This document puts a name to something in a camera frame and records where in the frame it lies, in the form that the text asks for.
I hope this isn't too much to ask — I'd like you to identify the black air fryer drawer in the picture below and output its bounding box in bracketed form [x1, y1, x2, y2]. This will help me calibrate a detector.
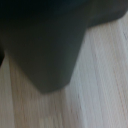
[0, 0, 128, 95]

